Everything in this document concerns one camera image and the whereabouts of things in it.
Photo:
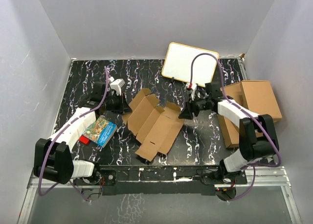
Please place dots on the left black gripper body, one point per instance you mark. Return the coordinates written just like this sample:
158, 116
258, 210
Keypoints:
114, 104

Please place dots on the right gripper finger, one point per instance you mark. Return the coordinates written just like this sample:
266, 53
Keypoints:
187, 113
195, 106

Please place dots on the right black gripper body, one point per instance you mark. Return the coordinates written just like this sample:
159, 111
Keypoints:
203, 103

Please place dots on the blue treehouse book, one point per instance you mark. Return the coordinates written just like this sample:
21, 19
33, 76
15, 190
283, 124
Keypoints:
100, 132

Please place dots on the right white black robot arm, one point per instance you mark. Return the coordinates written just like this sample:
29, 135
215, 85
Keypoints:
257, 135

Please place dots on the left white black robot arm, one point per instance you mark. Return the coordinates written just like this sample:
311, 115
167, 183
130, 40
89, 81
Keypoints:
53, 160

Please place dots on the flat brown cardboard box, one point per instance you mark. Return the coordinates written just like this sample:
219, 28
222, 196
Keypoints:
229, 130

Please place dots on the closed brown cardboard box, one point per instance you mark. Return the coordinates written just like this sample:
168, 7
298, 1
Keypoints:
258, 97

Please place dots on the small red block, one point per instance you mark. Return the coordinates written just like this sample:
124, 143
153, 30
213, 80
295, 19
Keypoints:
84, 140

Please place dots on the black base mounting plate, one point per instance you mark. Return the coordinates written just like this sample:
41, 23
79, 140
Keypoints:
160, 179

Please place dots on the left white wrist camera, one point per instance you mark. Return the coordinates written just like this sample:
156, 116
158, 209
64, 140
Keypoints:
116, 85

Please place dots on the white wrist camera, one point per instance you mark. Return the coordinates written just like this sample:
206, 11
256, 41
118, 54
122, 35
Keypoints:
191, 88
116, 85

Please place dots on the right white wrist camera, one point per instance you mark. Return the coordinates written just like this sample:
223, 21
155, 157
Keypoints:
191, 88

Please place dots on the whiteboard with wooden frame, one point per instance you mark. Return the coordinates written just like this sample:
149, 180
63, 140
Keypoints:
189, 64

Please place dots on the aluminium frame rail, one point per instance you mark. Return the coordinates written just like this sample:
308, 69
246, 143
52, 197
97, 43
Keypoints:
267, 200

